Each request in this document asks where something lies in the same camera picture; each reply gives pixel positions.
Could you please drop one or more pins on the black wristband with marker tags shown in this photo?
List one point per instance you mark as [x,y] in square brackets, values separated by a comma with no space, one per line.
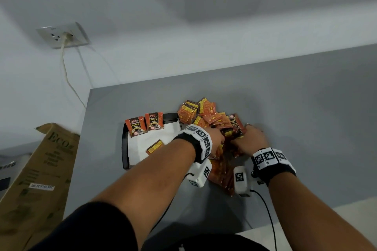
[271,162]
[197,142]

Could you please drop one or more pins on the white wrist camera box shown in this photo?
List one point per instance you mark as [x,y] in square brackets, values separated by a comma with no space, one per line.
[241,181]
[201,172]

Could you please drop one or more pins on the black tray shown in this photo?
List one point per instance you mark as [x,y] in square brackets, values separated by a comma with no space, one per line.
[125,148]

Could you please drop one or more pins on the person's right hand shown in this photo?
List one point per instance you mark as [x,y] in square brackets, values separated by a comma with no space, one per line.
[251,140]

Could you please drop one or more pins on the person's left hand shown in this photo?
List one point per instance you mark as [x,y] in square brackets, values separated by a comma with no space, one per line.
[218,142]

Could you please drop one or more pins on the pile of orange coffee sachets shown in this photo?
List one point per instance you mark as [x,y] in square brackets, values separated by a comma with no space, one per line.
[206,109]

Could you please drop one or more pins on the person's black clothing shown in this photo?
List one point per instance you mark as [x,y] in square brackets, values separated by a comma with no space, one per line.
[88,230]

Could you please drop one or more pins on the grey appliance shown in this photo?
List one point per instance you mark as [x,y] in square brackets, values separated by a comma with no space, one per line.
[8,171]

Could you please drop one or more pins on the brown cardboard box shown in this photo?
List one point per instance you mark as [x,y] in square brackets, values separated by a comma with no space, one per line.
[38,189]

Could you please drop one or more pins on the white wall socket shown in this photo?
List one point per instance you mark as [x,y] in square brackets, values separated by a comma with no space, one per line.
[59,36]

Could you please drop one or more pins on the person's left forearm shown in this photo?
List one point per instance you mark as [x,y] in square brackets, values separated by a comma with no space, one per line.
[153,180]

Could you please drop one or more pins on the person's right forearm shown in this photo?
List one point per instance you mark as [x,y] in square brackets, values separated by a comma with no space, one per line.
[312,215]

